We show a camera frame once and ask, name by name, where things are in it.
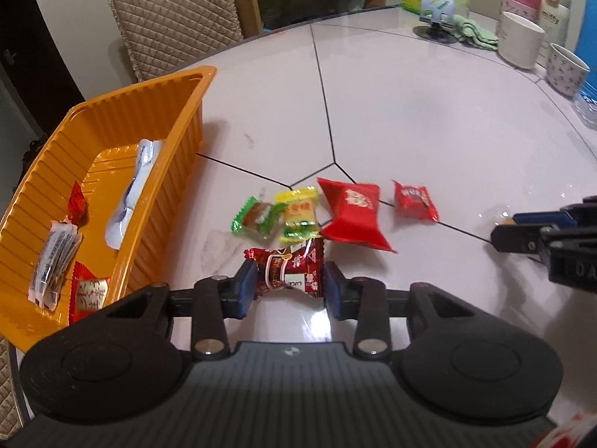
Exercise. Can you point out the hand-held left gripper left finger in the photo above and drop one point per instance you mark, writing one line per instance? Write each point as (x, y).
(245, 289)

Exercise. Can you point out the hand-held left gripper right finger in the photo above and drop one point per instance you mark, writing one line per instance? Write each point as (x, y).
(335, 289)

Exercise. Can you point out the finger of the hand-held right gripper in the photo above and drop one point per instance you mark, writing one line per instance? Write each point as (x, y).
(538, 218)
(517, 238)

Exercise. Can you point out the dark red candy packet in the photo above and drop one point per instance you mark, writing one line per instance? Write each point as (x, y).
(289, 268)

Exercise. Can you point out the large red snack packet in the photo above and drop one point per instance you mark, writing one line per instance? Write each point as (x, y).
(352, 217)

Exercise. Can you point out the green candy packet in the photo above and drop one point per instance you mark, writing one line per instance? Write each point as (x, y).
(254, 214)

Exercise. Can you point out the yellow candy packet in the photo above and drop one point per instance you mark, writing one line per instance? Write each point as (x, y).
(298, 210)

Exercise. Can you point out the small red snack packet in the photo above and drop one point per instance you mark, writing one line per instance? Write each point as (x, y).
(413, 200)

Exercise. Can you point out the silver foil snack packet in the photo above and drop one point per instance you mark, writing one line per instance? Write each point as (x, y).
(135, 186)

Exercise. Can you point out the red gold-print snack packet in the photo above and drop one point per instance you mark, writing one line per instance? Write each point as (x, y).
(91, 291)

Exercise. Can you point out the red twist-wrapped candy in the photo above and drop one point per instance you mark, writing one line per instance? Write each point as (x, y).
(77, 205)

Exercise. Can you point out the black white striped packet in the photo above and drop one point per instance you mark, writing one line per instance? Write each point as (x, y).
(53, 261)

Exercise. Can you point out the orange plastic tray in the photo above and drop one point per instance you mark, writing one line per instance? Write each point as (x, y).
(154, 98)

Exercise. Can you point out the clear plastic box blue label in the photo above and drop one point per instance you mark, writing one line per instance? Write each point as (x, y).
(586, 109)

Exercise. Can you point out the patterned mug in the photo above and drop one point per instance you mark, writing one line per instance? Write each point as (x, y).
(564, 72)

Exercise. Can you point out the red patterned clothing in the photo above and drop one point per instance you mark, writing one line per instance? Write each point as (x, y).
(573, 434)

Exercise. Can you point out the white cup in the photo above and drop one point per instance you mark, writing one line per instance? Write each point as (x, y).
(517, 42)

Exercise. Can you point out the green cloth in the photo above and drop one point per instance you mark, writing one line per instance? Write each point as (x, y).
(475, 32)

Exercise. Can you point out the white bottle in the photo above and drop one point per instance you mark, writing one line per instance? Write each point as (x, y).
(555, 14)

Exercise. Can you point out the grey phone stand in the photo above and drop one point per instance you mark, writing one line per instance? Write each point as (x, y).
(436, 2)

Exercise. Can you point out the wooden shelf unit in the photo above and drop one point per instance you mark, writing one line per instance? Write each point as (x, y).
(242, 0)

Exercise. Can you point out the dark door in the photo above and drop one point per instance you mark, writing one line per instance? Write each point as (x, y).
(37, 56)

